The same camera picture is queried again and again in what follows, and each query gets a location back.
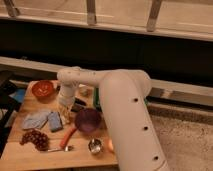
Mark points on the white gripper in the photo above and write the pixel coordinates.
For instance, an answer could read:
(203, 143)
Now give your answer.
(66, 96)

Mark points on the yellow banana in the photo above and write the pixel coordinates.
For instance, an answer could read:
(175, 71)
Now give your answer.
(65, 114)

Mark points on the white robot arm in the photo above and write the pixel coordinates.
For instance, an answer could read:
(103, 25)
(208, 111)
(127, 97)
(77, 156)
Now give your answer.
(121, 95)

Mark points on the dark brown block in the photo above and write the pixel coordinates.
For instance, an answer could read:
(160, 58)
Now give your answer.
(77, 107)

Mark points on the white cup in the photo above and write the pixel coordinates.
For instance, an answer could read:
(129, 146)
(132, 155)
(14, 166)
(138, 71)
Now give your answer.
(85, 91)

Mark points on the red bowl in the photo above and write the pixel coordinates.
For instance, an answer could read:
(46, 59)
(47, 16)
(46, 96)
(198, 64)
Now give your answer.
(43, 89)

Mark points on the blue sponge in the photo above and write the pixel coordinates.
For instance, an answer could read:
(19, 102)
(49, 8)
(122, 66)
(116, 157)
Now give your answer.
(54, 122)

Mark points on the green plastic tray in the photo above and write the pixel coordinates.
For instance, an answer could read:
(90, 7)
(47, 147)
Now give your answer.
(96, 102)

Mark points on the purple bowl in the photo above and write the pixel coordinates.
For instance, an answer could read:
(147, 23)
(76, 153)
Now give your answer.
(87, 120)

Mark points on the orange carrot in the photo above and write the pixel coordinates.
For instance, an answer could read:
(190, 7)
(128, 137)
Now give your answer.
(67, 136)

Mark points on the grey blue cloth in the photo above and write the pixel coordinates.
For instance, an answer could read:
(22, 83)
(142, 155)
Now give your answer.
(35, 120)

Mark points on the blue object at left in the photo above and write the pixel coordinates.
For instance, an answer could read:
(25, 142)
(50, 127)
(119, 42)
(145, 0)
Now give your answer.
(19, 95)

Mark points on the wooden table board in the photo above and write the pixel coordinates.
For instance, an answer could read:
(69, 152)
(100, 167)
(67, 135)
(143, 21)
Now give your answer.
(17, 157)

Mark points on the bunch of dark grapes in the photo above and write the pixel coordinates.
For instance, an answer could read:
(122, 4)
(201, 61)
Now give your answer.
(37, 138)

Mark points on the metal spoon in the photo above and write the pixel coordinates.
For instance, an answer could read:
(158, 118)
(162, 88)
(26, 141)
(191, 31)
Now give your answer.
(65, 149)

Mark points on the metal measuring cup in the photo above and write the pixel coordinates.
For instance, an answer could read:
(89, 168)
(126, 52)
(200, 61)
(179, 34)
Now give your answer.
(95, 146)

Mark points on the orange round fruit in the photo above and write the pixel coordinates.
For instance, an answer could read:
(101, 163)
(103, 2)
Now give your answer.
(110, 146)

